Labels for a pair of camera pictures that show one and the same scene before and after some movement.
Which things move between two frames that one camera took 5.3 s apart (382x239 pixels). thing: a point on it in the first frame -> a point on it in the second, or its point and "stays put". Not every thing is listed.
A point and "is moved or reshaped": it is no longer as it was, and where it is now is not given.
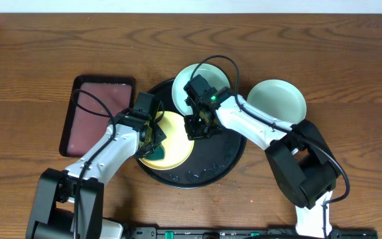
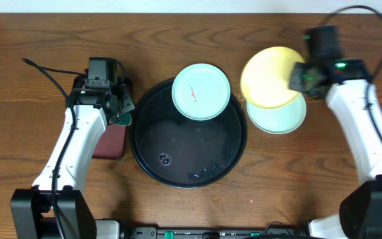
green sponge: x=158 y=154 is moved or reshaped
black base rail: x=241 y=233 stays put
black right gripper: x=191 y=133 -> x=298 y=69
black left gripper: x=158 y=132 -> x=125 y=95
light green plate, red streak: x=213 y=76 stays put
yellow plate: x=178 y=147 -> x=266 y=76
